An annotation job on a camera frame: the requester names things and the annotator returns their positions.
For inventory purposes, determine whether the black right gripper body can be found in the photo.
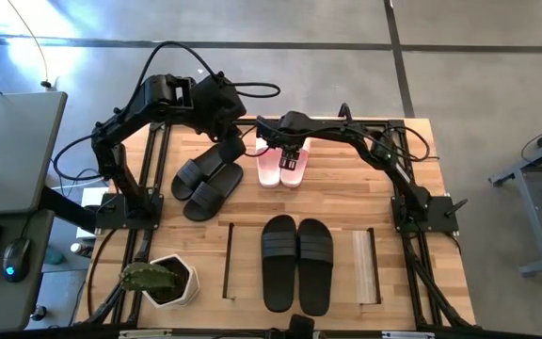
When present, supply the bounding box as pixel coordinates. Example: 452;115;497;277
257;110;317;149

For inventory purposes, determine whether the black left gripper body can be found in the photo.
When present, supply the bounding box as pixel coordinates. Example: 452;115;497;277
206;90;249;144

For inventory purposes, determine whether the wooden shelf with black legs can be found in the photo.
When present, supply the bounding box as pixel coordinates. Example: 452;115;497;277
221;221;383;306

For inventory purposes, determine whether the white paper sheet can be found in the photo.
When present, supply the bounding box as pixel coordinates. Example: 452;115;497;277
75;186;111;240

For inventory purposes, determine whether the green cactus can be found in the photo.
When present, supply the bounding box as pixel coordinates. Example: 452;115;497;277
119;261;183;293

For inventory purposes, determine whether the black clamp lever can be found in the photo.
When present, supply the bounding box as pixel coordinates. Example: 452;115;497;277
443;198;470;219

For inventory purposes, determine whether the black desk support beam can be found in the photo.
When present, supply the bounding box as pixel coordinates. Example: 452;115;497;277
39;186;99;235

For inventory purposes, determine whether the small bottle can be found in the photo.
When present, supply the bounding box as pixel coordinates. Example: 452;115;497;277
69;240;95;259

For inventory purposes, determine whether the teal round object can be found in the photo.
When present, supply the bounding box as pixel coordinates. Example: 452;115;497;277
42;246;66;266

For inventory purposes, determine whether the black computer mouse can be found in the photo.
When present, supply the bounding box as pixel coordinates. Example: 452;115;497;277
2;236;33;284

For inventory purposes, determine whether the grey metal side table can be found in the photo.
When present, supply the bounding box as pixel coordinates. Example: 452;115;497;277
488;117;542;278

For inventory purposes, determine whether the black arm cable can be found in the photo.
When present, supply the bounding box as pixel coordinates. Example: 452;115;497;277
127;40;282;112
392;124;440;164
241;122;275;159
52;133;112;183

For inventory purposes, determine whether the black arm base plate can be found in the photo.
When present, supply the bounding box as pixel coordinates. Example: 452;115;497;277
390;194;461;235
94;191;165;232

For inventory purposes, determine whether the black table-level camera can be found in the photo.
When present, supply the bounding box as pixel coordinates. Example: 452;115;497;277
288;314;317;339

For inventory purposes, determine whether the thin floor cable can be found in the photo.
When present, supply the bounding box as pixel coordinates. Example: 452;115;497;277
6;0;54;90

